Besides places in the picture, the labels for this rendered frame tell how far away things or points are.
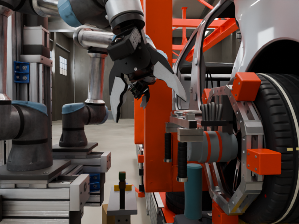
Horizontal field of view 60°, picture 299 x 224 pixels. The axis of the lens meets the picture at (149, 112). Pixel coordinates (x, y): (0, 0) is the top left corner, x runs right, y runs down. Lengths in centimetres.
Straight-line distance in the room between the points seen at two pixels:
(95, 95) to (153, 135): 40
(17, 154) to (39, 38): 53
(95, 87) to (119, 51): 106
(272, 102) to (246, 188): 31
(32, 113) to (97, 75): 63
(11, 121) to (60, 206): 32
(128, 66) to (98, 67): 99
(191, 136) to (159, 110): 58
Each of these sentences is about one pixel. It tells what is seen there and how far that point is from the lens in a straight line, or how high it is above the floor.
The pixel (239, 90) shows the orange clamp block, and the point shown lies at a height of 109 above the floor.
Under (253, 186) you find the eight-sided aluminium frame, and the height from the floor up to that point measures 75.
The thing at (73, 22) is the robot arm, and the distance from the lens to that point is 67.
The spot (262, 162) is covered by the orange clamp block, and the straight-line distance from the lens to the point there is 90.
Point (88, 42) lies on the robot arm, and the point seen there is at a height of 135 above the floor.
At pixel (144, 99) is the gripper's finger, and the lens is 135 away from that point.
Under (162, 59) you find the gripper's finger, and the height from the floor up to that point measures 112.
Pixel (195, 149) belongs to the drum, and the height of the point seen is 85.
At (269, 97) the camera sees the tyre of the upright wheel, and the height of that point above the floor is 107.
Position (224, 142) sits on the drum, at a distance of 116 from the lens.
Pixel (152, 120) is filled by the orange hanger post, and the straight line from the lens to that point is 152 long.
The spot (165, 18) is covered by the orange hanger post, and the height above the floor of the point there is 154.
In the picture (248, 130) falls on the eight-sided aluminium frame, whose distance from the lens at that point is 97.
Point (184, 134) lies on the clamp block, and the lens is 97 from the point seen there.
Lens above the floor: 103
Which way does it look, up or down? 1 degrees down
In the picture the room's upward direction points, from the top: straight up
